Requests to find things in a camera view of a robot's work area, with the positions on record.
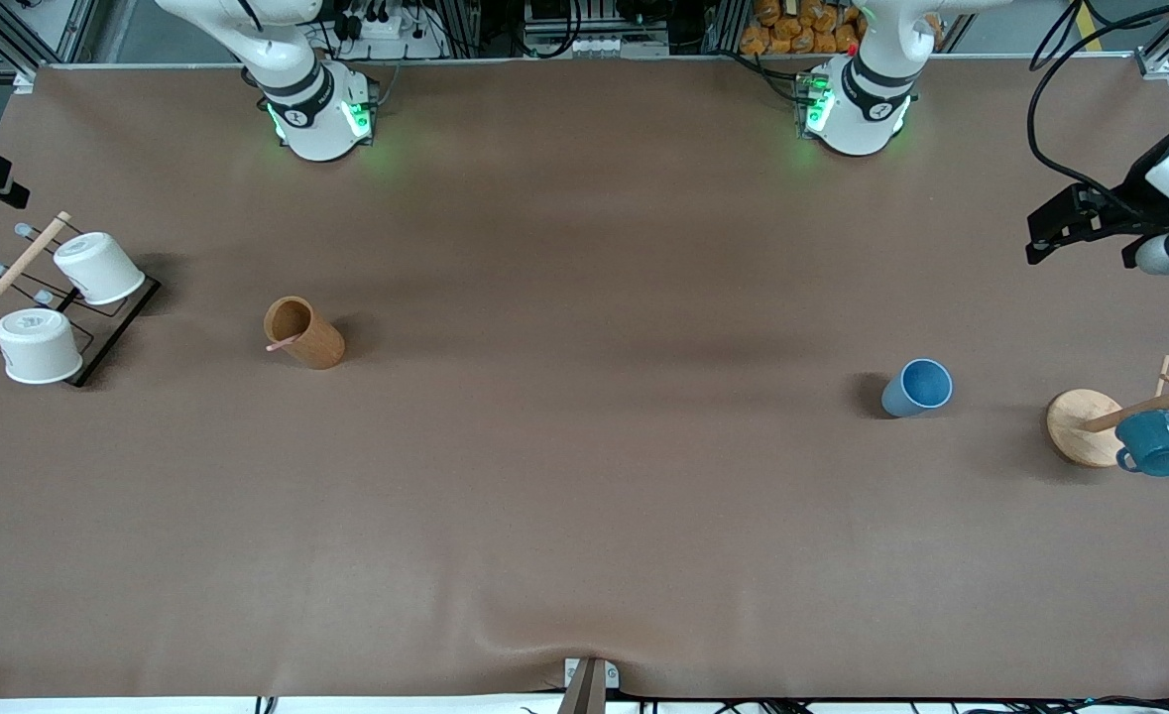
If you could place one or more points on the wooden rack rod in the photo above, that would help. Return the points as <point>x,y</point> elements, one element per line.
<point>9,278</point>

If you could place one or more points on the light blue plastic cup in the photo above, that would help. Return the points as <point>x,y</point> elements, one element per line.
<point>919,389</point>

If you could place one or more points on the brown wooden cup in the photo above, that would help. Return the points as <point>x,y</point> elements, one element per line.
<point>316,342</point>

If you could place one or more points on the pink chopstick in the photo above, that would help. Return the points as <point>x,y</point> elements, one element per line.
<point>282,344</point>

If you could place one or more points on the bag of orange snacks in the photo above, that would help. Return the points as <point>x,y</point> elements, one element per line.
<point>792,30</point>

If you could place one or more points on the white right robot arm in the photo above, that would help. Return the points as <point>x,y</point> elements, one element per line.
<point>311,99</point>

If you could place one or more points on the metal table clamp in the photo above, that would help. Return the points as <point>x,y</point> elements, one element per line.
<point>589,684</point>

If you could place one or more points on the white paper cup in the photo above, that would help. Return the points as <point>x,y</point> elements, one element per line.
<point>39,347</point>
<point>100,268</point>

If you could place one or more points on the teal enamel mug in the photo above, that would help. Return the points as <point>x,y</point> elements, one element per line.
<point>1159,444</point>

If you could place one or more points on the wooden mug tree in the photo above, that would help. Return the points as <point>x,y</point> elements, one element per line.
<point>1080,426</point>

